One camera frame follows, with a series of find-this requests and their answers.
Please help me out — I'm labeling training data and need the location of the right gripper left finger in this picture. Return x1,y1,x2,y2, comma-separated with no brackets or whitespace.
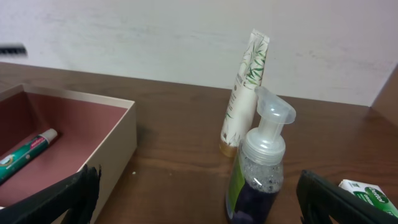
1,165,101,224

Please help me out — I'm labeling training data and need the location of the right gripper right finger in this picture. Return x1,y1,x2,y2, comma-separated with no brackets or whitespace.
296,170,397,224

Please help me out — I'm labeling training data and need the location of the clear foam pump bottle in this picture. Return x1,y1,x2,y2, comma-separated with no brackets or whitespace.
225,86,296,223

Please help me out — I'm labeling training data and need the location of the green toothpaste tube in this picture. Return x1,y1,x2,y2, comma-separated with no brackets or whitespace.
1,129,58,184

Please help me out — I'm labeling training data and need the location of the white bamboo print lotion tube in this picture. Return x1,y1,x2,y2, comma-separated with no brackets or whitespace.
220,29,269,157

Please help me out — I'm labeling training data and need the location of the green white soap bar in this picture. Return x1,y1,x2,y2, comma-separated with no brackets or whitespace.
338,179,397,217

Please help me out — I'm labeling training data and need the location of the white box pink interior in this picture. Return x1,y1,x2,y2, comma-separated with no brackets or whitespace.
1,85,137,223

